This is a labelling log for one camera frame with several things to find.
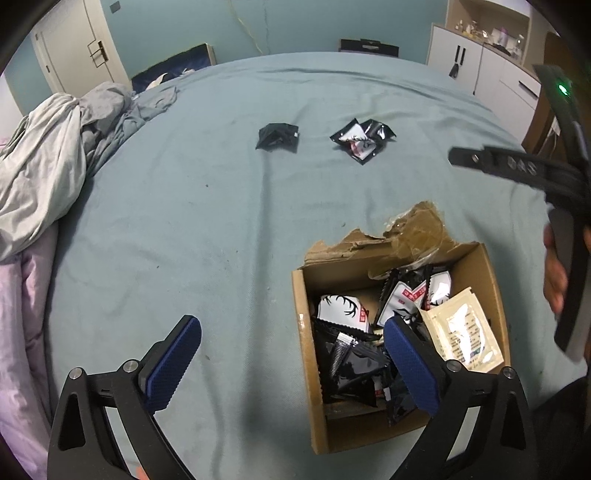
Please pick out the brown wooden furniture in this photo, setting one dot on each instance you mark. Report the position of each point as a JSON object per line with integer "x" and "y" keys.
{"x": 540, "y": 115}

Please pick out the person's dark pants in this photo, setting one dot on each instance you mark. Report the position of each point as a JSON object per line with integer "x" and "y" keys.
{"x": 563, "y": 406}

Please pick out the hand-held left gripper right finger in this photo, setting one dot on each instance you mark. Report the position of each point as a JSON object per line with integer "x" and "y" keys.
{"x": 411, "y": 364}

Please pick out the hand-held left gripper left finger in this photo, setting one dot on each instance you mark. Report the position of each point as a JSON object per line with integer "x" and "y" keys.
{"x": 173, "y": 364}

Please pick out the white door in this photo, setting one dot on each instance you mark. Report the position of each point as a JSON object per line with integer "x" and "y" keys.
{"x": 69, "y": 46}

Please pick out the pink quilt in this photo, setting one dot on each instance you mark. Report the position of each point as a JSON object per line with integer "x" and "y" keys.
{"x": 27, "y": 332}

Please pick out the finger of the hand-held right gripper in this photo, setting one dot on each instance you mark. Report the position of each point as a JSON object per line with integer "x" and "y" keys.
{"x": 508, "y": 166}

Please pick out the person's right hand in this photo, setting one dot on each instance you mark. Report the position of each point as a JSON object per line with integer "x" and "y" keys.
{"x": 554, "y": 277}

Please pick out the grey crumpled blanket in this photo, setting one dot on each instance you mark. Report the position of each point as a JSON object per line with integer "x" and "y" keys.
{"x": 37, "y": 161}

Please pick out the bottles on cabinet shelf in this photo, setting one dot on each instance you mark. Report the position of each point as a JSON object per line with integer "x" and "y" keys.
{"x": 494, "y": 37}

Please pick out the pile of snack packets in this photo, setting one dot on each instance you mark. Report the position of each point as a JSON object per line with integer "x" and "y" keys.
{"x": 355, "y": 369}

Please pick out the teal bed sheet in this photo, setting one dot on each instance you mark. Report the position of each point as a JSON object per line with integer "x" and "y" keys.
{"x": 184, "y": 207}

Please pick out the brown cardboard box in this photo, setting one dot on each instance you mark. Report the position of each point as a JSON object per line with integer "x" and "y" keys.
{"x": 332, "y": 438}

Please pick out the white cabinet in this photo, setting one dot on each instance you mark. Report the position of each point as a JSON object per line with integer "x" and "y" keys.
{"x": 489, "y": 69}

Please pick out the beige sachet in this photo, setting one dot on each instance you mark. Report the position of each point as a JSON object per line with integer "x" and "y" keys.
{"x": 466, "y": 332}

